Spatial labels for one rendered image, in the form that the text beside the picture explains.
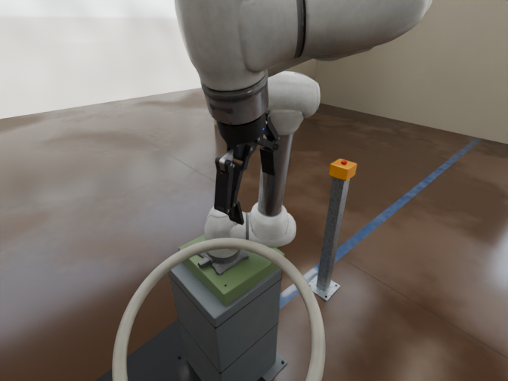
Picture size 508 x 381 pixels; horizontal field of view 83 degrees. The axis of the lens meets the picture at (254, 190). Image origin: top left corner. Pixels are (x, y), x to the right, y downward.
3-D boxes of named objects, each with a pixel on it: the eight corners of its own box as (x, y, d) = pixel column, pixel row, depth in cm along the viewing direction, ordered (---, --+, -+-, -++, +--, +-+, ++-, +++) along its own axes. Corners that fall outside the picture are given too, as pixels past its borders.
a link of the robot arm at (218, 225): (206, 234, 139) (204, 196, 128) (244, 234, 141) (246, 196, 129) (203, 258, 126) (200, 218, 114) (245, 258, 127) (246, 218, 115)
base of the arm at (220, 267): (188, 257, 134) (187, 248, 131) (226, 236, 147) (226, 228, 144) (212, 281, 123) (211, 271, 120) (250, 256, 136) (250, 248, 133)
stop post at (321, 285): (340, 286, 231) (367, 162, 177) (326, 302, 219) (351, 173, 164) (318, 273, 243) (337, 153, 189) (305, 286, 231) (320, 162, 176)
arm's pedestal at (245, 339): (174, 358, 182) (152, 264, 141) (236, 311, 211) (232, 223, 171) (222, 430, 150) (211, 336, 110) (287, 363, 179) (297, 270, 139)
